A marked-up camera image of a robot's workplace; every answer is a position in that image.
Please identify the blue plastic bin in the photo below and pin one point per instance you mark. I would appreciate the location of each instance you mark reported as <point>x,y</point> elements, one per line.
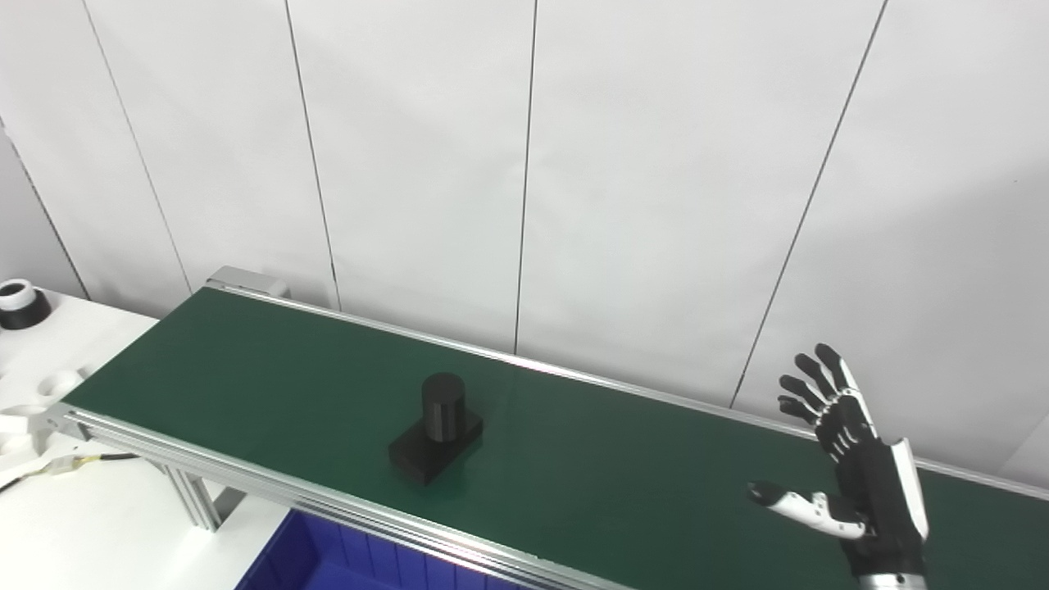
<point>328,561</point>

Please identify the aluminium conveyor leg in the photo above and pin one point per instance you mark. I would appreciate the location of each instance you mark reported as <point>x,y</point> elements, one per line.
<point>192,496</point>

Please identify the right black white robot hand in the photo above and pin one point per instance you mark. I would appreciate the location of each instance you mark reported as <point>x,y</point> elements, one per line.
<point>881,492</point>

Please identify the green conveyor belt aluminium frame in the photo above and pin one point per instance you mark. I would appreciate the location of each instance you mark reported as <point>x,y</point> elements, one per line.
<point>615,459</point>

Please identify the white block part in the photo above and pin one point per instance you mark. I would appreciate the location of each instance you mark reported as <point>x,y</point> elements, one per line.
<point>20,426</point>

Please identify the black cylinder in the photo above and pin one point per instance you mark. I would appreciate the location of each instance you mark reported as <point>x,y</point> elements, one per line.
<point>438,426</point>

